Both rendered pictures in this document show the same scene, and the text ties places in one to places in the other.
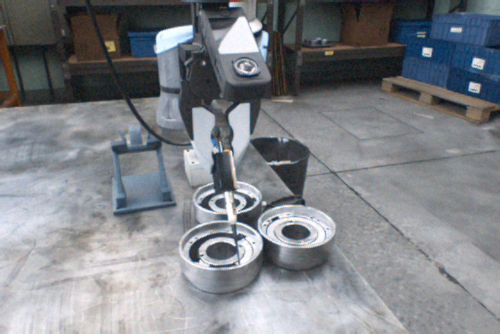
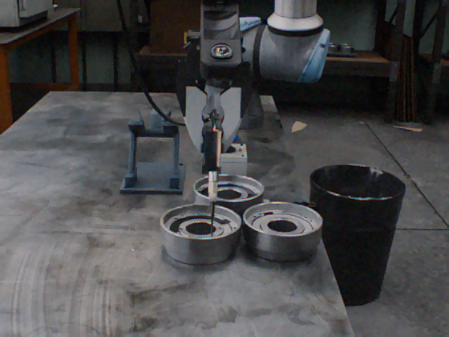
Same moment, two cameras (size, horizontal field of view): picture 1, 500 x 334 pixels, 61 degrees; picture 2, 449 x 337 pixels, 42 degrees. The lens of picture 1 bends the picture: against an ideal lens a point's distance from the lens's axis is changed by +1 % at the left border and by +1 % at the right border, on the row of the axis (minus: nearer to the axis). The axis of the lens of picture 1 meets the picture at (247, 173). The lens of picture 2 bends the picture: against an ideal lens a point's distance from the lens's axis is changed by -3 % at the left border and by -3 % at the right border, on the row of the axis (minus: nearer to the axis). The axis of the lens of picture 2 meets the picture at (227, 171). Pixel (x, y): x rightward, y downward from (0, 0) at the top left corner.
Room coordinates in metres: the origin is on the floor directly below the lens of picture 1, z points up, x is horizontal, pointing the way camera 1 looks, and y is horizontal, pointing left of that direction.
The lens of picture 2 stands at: (-0.24, -0.18, 1.18)
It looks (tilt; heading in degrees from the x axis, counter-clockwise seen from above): 21 degrees down; 15
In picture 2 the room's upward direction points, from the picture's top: 2 degrees clockwise
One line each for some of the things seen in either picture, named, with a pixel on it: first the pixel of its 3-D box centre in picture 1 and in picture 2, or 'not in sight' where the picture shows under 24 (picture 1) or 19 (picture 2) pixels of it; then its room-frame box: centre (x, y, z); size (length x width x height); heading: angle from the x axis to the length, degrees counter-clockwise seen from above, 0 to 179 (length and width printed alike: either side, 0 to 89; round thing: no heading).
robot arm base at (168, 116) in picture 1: (184, 102); (231, 99); (1.04, 0.16, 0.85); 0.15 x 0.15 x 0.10
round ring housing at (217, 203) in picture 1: (228, 207); (228, 199); (0.56, 0.03, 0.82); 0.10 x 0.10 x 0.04
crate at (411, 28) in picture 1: (412, 30); not in sight; (4.89, -1.84, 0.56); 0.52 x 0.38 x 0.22; 104
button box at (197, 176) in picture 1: (205, 163); (225, 160); (0.71, 0.08, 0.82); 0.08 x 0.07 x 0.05; 17
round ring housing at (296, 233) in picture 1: (295, 237); (281, 231); (0.48, -0.07, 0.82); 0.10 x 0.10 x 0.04
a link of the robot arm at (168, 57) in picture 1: (184, 54); (236, 47); (1.04, 0.15, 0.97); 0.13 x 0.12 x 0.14; 89
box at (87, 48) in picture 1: (96, 36); (177, 24); (3.92, 1.35, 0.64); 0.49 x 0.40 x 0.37; 112
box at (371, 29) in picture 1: (363, 22); not in sight; (4.71, -1.24, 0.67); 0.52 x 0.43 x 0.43; 107
